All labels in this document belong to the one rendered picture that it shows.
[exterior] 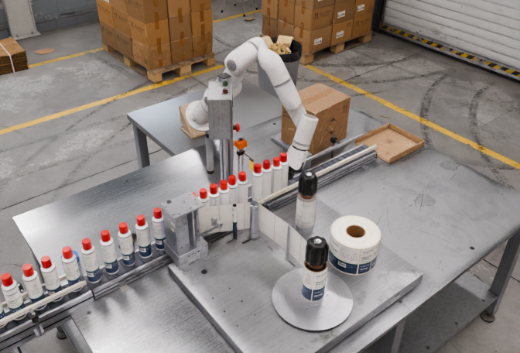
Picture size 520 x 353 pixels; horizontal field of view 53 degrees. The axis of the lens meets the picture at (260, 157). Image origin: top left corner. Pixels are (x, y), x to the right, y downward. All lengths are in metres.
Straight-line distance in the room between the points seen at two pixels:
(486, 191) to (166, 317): 1.71
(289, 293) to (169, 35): 4.06
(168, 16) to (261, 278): 3.93
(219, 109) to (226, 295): 0.73
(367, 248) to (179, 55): 4.11
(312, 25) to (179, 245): 4.22
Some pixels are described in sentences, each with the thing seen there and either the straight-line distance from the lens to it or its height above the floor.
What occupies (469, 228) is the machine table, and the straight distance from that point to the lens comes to 2.63.
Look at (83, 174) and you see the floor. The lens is 4.40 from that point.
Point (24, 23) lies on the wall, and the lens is 7.45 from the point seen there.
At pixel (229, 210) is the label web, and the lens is 2.21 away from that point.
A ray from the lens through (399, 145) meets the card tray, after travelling 3.12.
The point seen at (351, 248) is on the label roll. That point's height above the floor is 1.02.
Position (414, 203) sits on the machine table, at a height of 0.83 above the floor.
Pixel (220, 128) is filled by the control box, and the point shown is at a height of 1.34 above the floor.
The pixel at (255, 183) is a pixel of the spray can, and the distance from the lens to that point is 2.41.
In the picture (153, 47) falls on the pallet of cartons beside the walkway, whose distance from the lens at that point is 5.62.
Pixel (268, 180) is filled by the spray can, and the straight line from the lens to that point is 2.45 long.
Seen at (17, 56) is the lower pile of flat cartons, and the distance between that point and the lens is 6.36.
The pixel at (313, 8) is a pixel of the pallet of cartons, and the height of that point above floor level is 0.66.
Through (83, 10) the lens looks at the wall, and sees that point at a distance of 7.72.
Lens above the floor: 2.43
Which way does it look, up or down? 34 degrees down
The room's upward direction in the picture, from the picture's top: 1 degrees clockwise
